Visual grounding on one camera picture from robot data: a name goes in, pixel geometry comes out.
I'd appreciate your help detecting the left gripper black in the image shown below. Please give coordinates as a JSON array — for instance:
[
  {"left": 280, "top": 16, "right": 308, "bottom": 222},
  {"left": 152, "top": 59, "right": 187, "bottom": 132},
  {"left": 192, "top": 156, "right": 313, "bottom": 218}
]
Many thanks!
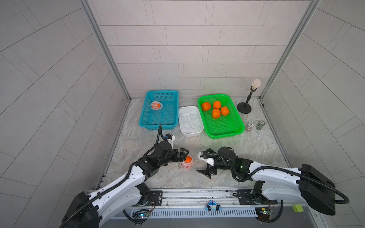
[{"left": 157, "top": 148, "right": 190, "bottom": 168}]

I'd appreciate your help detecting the netted orange front corner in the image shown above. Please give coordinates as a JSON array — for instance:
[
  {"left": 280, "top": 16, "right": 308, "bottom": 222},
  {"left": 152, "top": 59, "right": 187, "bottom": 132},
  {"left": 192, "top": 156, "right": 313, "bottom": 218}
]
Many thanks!
[{"left": 220, "top": 106, "right": 230, "bottom": 116}]

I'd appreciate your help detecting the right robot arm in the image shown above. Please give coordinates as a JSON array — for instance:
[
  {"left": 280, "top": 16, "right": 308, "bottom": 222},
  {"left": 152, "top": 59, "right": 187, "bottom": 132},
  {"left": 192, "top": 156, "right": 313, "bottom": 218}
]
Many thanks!
[{"left": 199, "top": 147, "right": 350, "bottom": 216}]

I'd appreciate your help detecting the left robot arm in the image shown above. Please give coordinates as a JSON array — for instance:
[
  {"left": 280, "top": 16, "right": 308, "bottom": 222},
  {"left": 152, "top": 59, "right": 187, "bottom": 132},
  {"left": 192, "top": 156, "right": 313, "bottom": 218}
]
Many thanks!
[{"left": 61, "top": 126, "right": 189, "bottom": 228}]

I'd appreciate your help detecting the white plastic tub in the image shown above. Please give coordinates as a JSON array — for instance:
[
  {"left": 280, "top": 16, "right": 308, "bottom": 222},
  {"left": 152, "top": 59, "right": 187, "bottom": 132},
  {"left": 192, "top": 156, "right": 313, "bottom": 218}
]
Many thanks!
[{"left": 178, "top": 106, "right": 204, "bottom": 137}]

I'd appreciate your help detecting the toy car sticker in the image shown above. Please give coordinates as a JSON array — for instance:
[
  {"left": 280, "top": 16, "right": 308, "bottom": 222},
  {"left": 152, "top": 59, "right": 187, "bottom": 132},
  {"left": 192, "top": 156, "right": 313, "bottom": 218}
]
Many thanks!
[{"left": 205, "top": 200, "right": 221, "bottom": 211}]

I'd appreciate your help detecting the green plastic basket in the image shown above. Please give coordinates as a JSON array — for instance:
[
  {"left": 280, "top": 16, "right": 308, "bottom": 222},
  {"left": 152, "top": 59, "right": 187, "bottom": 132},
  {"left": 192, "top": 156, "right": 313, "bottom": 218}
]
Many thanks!
[{"left": 198, "top": 94, "right": 245, "bottom": 139}]

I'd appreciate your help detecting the teal plastic basket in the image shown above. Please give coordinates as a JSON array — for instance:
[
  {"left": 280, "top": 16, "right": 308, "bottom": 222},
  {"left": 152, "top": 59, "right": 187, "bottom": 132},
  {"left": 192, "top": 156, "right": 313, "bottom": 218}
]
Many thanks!
[{"left": 139, "top": 90, "right": 179, "bottom": 131}]

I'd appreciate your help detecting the black stand with bulb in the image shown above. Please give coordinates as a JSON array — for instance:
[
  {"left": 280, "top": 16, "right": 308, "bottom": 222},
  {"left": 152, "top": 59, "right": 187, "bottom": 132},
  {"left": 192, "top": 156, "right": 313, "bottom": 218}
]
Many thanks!
[{"left": 237, "top": 79, "right": 261, "bottom": 114}]

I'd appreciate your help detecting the left circuit board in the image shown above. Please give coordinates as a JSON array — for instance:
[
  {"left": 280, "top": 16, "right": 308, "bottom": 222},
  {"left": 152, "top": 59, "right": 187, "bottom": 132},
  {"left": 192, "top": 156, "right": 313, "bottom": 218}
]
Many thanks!
[{"left": 133, "top": 209, "right": 151, "bottom": 219}]

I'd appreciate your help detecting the circuit board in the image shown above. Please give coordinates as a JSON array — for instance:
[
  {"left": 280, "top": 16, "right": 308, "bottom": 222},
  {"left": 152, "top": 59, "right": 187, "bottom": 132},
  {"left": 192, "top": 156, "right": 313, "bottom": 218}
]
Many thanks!
[
  {"left": 133, "top": 209, "right": 151, "bottom": 219},
  {"left": 255, "top": 207, "right": 275, "bottom": 221}
]

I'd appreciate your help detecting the right circuit board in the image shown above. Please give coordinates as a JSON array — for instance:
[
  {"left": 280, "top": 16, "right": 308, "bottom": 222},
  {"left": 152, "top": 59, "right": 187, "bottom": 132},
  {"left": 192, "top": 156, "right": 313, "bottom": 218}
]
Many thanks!
[{"left": 255, "top": 207, "right": 275, "bottom": 221}]

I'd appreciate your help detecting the green sticky note block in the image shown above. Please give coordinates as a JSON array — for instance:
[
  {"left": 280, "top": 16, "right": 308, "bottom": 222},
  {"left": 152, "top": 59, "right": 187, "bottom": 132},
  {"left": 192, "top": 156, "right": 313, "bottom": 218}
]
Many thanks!
[{"left": 292, "top": 204, "right": 304, "bottom": 213}]

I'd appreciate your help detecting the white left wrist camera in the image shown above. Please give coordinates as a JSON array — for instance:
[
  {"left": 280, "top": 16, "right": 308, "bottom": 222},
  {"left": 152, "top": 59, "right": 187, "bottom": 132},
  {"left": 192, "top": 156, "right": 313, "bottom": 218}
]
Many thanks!
[{"left": 164, "top": 134, "right": 175, "bottom": 148}]

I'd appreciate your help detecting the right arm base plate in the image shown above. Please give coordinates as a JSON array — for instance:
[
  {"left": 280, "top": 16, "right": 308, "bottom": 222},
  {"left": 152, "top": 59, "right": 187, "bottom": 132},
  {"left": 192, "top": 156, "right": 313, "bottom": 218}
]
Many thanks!
[{"left": 232, "top": 190, "right": 278, "bottom": 205}]

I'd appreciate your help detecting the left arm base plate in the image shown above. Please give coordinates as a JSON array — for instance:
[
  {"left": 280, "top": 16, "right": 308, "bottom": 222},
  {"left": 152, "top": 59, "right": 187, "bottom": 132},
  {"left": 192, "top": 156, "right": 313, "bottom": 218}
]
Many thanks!
[{"left": 137, "top": 191, "right": 163, "bottom": 207}]

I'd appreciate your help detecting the aluminium front rail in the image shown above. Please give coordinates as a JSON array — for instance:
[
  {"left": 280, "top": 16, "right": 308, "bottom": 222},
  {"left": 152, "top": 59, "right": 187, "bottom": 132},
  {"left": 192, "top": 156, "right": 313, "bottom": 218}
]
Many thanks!
[{"left": 86, "top": 181, "right": 309, "bottom": 211}]

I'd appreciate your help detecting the aluminium corner post left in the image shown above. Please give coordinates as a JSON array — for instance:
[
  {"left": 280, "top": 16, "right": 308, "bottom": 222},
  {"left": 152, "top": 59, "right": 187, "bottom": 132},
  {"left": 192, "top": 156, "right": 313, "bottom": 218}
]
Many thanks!
[{"left": 80, "top": 0, "right": 131, "bottom": 102}]

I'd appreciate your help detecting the aluminium corner post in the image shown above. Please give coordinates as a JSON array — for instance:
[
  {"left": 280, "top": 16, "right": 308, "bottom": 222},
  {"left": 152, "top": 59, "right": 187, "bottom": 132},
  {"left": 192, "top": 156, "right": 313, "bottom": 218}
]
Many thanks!
[
  {"left": 80, "top": 0, "right": 131, "bottom": 102},
  {"left": 259, "top": 0, "right": 321, "bottom": 101}
]

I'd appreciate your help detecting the aluminium corner post right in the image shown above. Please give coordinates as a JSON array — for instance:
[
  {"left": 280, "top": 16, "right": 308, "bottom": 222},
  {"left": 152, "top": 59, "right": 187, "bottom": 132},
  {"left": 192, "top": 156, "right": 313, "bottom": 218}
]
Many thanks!
[{"left": 259, "top": 0, "right": 321, "bottom": 101}]

